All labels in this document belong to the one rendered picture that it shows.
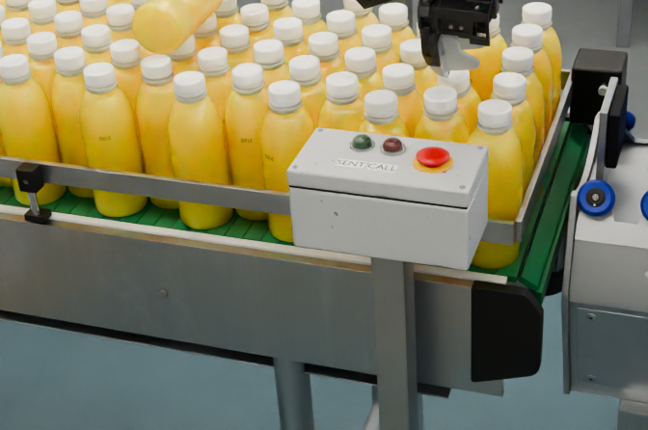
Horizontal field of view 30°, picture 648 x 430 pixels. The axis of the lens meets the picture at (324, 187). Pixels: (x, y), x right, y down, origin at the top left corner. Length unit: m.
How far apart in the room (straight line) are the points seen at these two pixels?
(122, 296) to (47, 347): 1.28
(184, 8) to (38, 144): 0.27
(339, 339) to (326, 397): 1.11
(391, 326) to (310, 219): 0.18
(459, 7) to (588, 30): 2.97
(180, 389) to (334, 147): 1.47
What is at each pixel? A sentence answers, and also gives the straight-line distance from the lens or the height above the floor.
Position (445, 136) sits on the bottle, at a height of 1.06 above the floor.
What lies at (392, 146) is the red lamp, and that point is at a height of 1.11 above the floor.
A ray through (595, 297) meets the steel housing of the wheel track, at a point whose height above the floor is 0.84.
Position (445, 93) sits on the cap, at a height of 1.11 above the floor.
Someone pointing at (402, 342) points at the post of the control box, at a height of 0.86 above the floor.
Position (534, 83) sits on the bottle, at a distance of 1.53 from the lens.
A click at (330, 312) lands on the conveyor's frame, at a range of 1.54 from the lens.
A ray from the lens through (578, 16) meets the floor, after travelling 4.40.
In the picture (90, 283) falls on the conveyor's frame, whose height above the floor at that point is 0.81.
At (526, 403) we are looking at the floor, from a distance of 2.65.
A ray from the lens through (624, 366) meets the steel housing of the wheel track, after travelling 1.66.
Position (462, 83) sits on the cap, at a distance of 1.47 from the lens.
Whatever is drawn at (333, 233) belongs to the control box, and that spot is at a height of 1.02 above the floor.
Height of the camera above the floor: 1.75
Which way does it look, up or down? 31 degrees down
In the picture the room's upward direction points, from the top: 4 degrees counter-clockwise
